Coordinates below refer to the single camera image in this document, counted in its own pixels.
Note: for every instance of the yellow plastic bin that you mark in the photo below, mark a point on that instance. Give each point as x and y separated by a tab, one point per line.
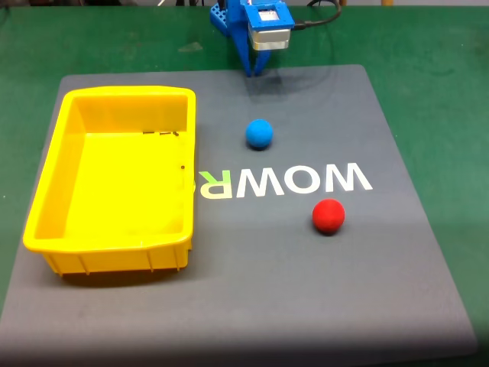
114	183

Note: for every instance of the red foam ball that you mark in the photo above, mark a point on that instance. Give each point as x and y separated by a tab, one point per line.
328	216

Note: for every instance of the blue foam ball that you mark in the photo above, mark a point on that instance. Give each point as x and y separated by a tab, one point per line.
259	134

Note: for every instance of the silver camera box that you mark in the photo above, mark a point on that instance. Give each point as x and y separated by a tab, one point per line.
269	38

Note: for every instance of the grey mat with WOWR print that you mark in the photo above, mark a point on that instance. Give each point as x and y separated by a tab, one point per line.
267	275

